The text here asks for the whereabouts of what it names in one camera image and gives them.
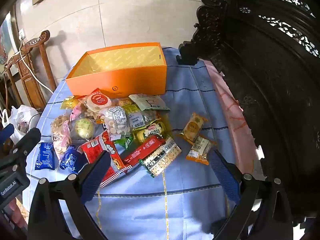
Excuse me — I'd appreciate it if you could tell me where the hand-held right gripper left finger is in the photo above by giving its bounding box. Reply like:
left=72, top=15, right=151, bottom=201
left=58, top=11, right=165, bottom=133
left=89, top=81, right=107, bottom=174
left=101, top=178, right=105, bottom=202
left=27, top=151, right=111, bottom=240

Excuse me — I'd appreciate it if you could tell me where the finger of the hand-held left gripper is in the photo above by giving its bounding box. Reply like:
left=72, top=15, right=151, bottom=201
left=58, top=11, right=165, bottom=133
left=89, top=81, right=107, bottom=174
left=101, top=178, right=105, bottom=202
left=0, top=124, right=15, bottom=146
left=9, top=127, right=41, bottom=159

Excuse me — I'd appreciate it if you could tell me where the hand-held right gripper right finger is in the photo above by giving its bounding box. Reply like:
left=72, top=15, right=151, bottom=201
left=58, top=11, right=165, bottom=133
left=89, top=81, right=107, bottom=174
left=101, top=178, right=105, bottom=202
left=209, top=150, right=293, bottom=240

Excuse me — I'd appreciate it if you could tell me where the yellow soft bread packet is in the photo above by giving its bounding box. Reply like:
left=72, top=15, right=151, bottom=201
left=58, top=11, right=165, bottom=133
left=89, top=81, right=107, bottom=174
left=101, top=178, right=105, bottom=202
left=134, top=120, right=173, bottom=143

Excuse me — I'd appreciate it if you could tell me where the orange cardboard box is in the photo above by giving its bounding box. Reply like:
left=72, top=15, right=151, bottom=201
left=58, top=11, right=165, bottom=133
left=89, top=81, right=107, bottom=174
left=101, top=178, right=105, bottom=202
left=65, top=42, right=167, bottom=98

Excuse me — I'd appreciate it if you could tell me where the white plastic bag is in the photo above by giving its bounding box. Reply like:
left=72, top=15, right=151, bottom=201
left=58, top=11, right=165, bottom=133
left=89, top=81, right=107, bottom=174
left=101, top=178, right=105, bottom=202
left=2, top=104, right=42, bottom=145

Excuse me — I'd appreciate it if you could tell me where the blue snack packet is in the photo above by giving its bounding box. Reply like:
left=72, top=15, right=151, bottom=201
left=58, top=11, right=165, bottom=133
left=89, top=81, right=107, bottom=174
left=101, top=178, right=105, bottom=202
left=59, top=145, right=87, bottom=173
left=34, top=142, right=55, bottom=171

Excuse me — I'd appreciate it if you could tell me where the red checkered snack packet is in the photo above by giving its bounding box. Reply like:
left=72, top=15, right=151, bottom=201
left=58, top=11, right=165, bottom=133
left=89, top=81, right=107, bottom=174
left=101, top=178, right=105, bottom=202
left=77, top=130, right=133, bottom=188

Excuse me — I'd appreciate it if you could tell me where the pink round biscuit packet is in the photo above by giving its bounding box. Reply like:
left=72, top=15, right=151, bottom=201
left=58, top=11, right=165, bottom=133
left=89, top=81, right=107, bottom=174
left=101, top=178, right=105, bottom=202
left=50, top=114, right=73, bottom=159

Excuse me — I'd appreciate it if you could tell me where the orange pastry packet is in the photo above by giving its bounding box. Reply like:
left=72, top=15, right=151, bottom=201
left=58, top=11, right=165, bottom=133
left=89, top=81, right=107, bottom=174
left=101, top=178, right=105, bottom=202
left=176, top=112, right=209, bottom=144
left=186, top=136, right=217, bottom=165

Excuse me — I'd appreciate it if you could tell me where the green round cake packet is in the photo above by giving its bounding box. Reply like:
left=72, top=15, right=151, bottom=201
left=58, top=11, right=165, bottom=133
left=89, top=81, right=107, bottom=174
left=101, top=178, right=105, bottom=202
left=71, top=119, right=97, bottom=140

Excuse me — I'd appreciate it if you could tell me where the small yellow snack packet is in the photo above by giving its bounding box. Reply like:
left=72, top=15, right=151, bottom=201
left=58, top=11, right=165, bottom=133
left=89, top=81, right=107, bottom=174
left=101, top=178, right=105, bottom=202
left=61, top=95, right=83, bottom=109

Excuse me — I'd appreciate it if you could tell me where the blue checked tablecloth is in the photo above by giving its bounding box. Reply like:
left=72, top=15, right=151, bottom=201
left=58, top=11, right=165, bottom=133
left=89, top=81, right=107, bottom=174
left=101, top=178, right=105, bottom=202
left=25, top=46, right=250, bottom=240

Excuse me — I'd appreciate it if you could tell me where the pink cloth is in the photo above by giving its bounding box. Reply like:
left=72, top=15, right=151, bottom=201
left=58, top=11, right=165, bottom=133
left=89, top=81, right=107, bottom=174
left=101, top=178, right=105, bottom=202
left=204, top=60, right=265, bottom=180

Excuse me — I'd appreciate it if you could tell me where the brown carved wooden chair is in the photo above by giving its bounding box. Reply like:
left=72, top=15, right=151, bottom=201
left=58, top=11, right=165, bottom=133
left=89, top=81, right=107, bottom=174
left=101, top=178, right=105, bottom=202
left=4, top=30, right=57, bottom=110

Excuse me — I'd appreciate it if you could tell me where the clear small round biscuit bag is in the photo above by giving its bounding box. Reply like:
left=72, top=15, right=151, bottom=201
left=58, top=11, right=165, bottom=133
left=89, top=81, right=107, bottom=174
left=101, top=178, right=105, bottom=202
left=101, top=106, right=132, bottom=140

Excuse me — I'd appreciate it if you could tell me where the red green cracker packet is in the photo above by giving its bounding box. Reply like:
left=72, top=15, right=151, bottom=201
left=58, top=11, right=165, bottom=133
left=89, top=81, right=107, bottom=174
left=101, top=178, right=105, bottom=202
left=122, top=134, right=182, bottom=178

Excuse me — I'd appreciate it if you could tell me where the yellow green snack packet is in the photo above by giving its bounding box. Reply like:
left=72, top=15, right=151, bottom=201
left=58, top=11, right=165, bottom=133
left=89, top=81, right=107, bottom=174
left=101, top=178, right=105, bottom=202
left=122, top=104, right=162, bottom=130

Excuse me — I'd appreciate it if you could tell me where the red label round cracker packet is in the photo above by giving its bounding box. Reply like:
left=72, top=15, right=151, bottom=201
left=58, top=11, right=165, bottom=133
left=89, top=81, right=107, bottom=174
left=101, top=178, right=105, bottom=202
left=82, top=88, right=113, bottom=118

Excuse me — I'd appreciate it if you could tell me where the white green snack packet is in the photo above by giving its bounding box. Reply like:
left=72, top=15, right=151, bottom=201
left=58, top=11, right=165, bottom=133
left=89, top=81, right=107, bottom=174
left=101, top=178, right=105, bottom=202
left=129, top=94, right=170, bottom=112

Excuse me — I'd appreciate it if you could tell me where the dark carved wooden furniture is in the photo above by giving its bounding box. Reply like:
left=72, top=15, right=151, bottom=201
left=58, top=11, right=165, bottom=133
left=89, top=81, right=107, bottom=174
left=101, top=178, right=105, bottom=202
left=176, top=0, right=320, bottom=240

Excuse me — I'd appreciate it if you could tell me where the thin black cable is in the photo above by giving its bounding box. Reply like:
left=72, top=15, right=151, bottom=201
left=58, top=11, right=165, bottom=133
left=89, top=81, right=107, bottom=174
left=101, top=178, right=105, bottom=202
left=27, top=112, right=42, bottom=130

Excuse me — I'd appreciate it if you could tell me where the white power cable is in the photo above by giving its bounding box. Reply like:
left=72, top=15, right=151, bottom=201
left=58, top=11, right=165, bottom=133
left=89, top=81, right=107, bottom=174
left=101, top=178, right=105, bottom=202
left=19, top=34, right=54, bottom=93

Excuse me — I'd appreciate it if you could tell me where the wall poster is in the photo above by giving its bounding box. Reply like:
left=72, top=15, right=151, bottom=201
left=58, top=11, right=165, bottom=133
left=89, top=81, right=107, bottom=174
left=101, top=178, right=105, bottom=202
left=0, top=12, right=15, bottom=65

